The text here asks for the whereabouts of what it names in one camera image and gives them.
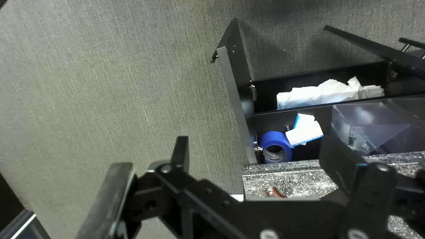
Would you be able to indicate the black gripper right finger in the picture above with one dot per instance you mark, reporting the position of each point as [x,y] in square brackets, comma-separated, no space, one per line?
[366,194]

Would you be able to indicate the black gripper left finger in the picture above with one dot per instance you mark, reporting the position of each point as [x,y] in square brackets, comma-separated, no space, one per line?
[132,199]

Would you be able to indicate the clear plastic bag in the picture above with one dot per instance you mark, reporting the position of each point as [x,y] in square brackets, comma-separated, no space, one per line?
[372,126]

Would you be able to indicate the small white box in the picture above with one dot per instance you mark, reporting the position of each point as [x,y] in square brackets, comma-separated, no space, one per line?
[304,130]

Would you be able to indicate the blue tape roll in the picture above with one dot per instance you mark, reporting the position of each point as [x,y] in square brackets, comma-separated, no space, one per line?
[276,146]

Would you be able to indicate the crumpled white paper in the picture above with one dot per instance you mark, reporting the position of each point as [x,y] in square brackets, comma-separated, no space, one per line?
[322,93]

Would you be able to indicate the black cabinet door with hinge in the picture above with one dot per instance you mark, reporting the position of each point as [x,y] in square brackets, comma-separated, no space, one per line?
[376,48]

